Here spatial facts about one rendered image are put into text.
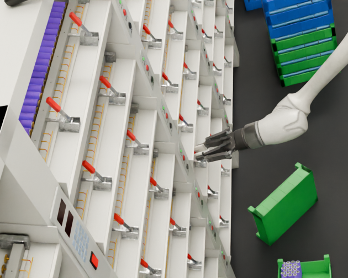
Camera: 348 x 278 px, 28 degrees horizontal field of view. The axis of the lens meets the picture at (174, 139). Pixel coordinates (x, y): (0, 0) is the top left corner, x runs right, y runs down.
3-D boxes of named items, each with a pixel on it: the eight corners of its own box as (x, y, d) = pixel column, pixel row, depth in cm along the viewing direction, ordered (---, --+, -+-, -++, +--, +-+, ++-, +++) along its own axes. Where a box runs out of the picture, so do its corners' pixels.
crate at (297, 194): (318, 199, 297) (304, 191, 302) (312, 170, 282) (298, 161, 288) (270, 246, 288) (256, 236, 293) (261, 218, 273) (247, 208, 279)
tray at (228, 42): (232, 52, 360) (235, 31, 350) (231, 138, 320) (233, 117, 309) (193, 49, 361) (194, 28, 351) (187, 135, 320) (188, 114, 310)
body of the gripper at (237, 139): (252, 153, 241) (228, 160, 245) (252, 134, 247) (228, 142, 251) (243, 139, 237) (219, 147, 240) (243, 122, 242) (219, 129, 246)
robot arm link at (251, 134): (267, 131, 245) (252, 135, 248) (257, 115, 240) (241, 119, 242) (268, 150, 239) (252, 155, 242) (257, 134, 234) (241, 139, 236)
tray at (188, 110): (199, 58, 273) (201, 31, 262) (192, 178, 232) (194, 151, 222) (148, 55, 273) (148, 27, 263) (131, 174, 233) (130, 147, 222)
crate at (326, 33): (326, 10, 341) (324, -2, 335) (336, 36, 327) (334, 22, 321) (266, 26, 345) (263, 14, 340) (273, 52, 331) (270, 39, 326)
